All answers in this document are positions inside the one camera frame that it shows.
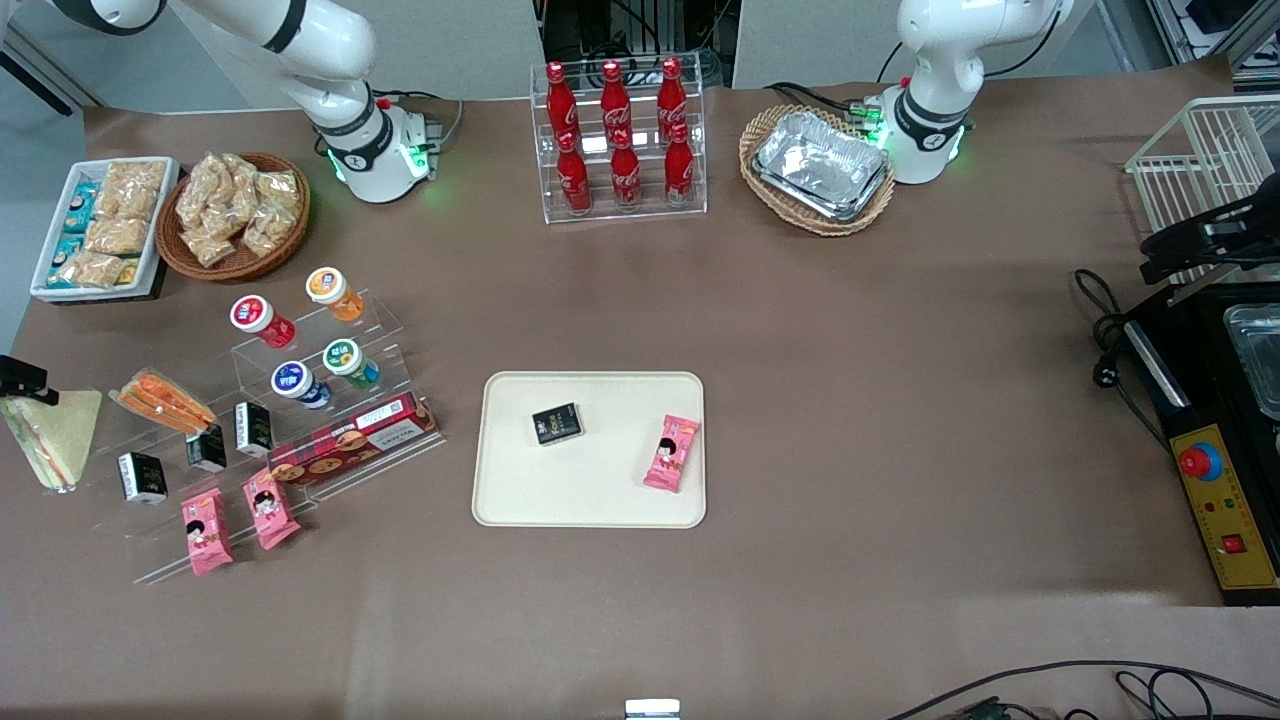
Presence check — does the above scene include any triangle sandwich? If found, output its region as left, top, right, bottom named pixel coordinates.
left=0, top=390, right=104, bottom=493
left=108, top=368, right=218, bottom=436

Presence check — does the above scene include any white rectangular snack tray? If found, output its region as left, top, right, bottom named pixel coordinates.
left=30, top=156, right=181, bottom=303

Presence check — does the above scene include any beige plastic tray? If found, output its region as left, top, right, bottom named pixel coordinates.
left=471, top=371, right=708, bottom=529

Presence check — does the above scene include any aluminium foil tray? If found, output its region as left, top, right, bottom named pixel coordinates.
left=755, top=110, right=887, bottom=209
left=751, top=150, right=891, bottom=224

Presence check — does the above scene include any teal snack packet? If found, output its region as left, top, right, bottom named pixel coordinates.
left=63, top=183, right=98, bottom=236
left=45, top=235, right=87, bottom=291

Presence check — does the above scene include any clear bag of rice crisps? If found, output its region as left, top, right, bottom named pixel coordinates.
left=60, top=250, right=126, bottom=291
left=97, top=160, right=168, bottom=221
left=83, top=217, right=151, bottom=257

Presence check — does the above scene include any small black snack box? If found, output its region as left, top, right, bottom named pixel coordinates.
left=234, top=401, right=275, bottom=459
left=186, top=425, right=229, bottom=474
left=117, top=452, right=169, bottom=506
left=531, top=402, right=584, bottom=447

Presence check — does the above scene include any large clear acrylic stepped shelf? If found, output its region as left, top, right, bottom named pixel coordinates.
left=80, top=380, right=448, bottom=586

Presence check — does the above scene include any clear bag of crackers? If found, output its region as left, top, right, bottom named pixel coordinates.
left=184, top=225, right=239, bottom=268
left=240, top=203, right=293, bottom=258
left=205, top=153, right=263, bottom=203
left=178, top=155, right=227, bottom=229
left=255, top=170, right=303, bottom=216

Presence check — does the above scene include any pink snack packet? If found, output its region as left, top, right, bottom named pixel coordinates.
left=242, top=468, right=301, bottom=551
left=642, top=414, right=702, bottom=494
left=180, top=487, right=236, bottom=578

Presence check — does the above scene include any red cap small bottle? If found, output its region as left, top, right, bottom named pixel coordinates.
left=229, top=294, right=298, bottom=350

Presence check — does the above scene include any blue cap small bottle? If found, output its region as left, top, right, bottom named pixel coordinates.
left=271, top=360, right=332, bottom=411

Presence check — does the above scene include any brown wicker basket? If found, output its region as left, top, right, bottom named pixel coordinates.
left=155, top=152, right=311, bottom=283

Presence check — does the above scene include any orange cap small bottle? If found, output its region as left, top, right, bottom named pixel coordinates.
left=305, top=266, right=366, bottom=323

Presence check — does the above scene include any green cap small bottle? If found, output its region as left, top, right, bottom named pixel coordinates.
left=322, top=339, right=382, bottom=391

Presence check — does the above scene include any red cookie box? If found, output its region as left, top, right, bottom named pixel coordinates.
left=267, top=392, right=441, bottom=488

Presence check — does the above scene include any clear acrylic bottle rack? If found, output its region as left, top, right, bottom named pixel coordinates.
left=529, top=58, right=709, bottom=225

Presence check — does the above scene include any red cola bottle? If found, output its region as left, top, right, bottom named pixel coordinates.
left=656, top=57, right=689, bottom=136
left=609, top=128, right=643, bottom=210
left=545, top=62, right=581, bottom=143
left=663, top=122, right=696, bottom=207
left=600, top=60, right=633, bottom=141
left=556, top=130, right=593, bottom=214

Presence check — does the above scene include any black equipment rack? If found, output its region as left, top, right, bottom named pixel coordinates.
left=538, top=0, right=743, bottom=91

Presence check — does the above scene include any light wicker basket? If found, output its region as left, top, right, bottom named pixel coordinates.
left=739, top=104, right=897, bottom=238

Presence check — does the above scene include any black machine with yellow panel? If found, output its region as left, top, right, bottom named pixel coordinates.
left=1120, top=280, right=1280, bottom=608

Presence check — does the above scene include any black clamp fixture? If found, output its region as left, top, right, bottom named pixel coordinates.
left=1140, top=175, right=1280, bottom=286

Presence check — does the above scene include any steel pan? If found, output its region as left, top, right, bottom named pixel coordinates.
left=1222, top=304, right=1280, bottom=421

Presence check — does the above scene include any dark metal frame bar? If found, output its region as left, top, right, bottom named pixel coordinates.
left=0, top=20, right=103, bottom=117

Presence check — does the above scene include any grey arm base cable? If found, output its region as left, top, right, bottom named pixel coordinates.
left=378, top=90, right=467, bottom=153

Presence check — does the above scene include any black arm base cable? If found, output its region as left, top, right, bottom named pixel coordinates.
left=763, top=80, right=873, bottom=119

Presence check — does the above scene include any long black cable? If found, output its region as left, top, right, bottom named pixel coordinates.
left=885, top=659, right=1280, bottom=720

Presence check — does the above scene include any black power cable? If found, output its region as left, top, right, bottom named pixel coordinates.
left=1073, top=267, right=1173, bottom=453

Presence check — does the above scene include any coiled black cable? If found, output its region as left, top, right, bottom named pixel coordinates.
left=1114, top=668, right=1219, bottom=720

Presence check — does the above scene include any white wire basket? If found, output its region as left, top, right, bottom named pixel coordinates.
left=1124, top=95, right=1280, bottom=286

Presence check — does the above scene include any aluminium frame structure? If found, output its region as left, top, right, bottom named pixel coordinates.
left=1145, top=0, right=1280, bottom=96

